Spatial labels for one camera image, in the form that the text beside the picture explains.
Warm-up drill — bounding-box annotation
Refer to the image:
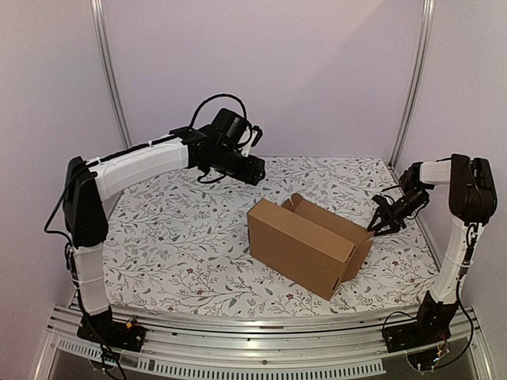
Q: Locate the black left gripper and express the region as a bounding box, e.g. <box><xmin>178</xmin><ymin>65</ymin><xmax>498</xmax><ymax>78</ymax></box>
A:
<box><xmin>213</xmin><ymin>145</ymin><xmax>266</xmax><ymax>186</ymax></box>

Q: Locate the right aluminium frame post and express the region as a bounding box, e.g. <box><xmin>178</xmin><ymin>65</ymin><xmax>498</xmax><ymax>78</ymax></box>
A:
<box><xmin>388</xmin><ymin>0</ymin><xmax>436</xmax><ymax>169</ymax></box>

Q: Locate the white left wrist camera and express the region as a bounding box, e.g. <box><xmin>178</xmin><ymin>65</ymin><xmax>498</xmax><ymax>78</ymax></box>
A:
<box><xmin>237</xmin><ymin>125</ymin><xmax>263</xmax><ymax>157</ymax></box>

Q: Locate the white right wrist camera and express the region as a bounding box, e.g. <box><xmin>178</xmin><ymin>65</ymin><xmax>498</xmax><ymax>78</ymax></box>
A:
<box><xmin>372</xmin><ymin>194</ymin><xmax>395</xmax><ymax>206</ymax></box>

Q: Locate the floral patterned table mat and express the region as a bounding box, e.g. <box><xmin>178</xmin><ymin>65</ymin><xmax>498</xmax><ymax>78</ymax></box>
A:
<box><xmin>82</xmin><ymin>157</ymin><xmax>437</xmax><ymax>318</ymax></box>

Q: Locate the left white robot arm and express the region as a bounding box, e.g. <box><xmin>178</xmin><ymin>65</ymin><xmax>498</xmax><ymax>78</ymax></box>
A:
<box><xmin>57</xmin><ymin>108</ymin><xmax>265</xmax><ymax>344</ymax></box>

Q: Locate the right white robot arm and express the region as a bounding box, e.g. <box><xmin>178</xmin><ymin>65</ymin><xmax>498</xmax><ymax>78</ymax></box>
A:
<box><xmin>367</xmin><ymin>154</ymin><xmax>497</xmax><ymax>305</ymax></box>

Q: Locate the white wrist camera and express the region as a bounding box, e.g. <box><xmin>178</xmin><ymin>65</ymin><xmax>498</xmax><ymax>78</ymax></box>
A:
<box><xmin>372</xmin><ymin>194</ymin><xmax>395</xmax><ymax>206</ymax></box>
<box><xmin>237</xmin><ymin>125</ymin><xmax>263</xmax><ymax>157</ymax></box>

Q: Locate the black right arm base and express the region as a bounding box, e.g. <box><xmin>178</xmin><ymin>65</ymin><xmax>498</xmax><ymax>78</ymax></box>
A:
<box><xmin>382</xmin><ymin>292</ymin><xmax>459</xmax><ymax>353</ymax></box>

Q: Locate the left aluminium frame post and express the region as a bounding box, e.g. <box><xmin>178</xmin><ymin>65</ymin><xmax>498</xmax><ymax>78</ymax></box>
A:
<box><xmin>90</xmin><ymin>0</ymin><xmax>132</xmax><ymax>149</ymax></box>

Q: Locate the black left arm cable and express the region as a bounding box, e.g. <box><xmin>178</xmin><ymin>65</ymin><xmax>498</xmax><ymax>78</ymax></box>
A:
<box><xmin>189</xmin><ymin>93</ymin><xmax>250</xmax><ymax>131</ymax></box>

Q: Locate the brown cardboard box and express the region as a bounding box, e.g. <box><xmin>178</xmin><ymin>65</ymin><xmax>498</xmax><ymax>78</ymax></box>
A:
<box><xmin>247</xmin><ymin>193</ymin><xmax>373</xmax><ymax>301</ymax></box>

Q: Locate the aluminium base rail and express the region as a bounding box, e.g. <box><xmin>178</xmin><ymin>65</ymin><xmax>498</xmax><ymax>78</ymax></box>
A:
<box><xmin>33</xmin><ymin>304</ymin><xmax>482</xmax><ymax>380</ymax></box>

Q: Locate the aluminium frame post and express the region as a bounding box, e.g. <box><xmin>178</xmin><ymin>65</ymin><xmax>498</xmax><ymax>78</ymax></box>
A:
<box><xmin>388</xmin><ymin>0</ymin><xmax>436</xmax><ymax>169</ymax></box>
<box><xmin>90</xmin><ymin>0</ymin><xmax>132</xmax><ymax>149</ymax></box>

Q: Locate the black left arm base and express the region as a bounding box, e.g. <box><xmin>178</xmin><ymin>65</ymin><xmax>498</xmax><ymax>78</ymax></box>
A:
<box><xmin>77</xmin><ymin>308</ymin><xmax>147</xmax><ymax>352</ymax></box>

